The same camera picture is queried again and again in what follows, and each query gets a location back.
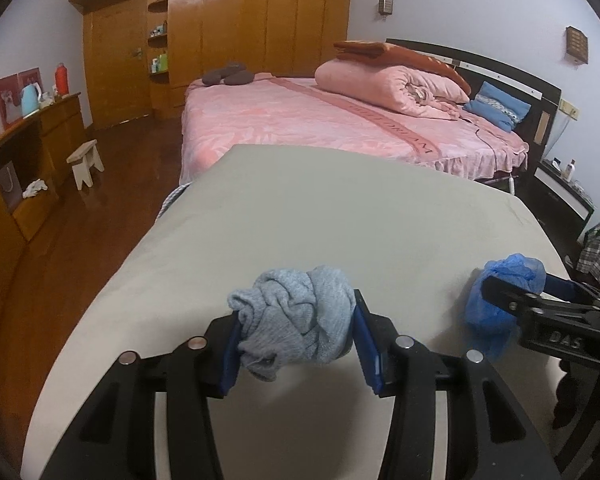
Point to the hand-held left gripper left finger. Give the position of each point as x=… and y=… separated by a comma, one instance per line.
x=230, y=355

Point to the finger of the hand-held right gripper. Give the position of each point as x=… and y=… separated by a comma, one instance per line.
x=565, y=290
x=510, y=300

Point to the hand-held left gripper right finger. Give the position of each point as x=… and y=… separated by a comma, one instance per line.
x=367, y=345

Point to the blue plastic shoe cover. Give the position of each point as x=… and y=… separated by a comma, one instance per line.
x=485, y=310

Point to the grey knitted sock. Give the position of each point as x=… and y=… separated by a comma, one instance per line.
x=300, y=320

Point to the dark nightstand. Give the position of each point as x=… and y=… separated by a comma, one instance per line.
x=555, y=200

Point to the small white gooseneck lamp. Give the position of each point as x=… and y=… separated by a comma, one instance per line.
x=512, y=185

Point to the white bottle with dark cap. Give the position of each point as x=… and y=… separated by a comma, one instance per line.
x=570, y=170

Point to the blue pillow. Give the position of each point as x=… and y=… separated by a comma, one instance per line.
x=497, y=105

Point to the dark wooden headboard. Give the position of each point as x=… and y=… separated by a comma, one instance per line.
x=525, y=85

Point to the pink covered bed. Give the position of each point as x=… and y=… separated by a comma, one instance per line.
x=305, y=120

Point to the small white wooden stool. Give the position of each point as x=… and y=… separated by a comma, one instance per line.
x=85, y=157

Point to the wooden desk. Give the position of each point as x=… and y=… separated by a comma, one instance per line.
x=10, y=240

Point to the white crumpled cloth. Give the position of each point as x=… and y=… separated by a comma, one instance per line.
x=35, y=188

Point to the folded pink quilt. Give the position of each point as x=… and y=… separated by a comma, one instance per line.
x=370, y=82

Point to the grey paper bag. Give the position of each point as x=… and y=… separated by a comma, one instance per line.
x=9, y=185

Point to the grey plush slippers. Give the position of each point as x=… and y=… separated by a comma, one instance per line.
x=230, y=75

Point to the wooden door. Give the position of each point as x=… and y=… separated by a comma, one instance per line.
x=115, y=70

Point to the red thermos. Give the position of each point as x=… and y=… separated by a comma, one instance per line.
x=62, y=80

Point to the light blue kettle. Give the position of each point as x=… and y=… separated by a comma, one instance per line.
x=30, y=100

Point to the wooden wardrobe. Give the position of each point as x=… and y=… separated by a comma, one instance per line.
x=255, y=25

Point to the beige wall socket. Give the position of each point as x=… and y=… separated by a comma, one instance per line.
x=570, y=110

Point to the wooden wall lamp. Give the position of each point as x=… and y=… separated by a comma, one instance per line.
x=577, y=45

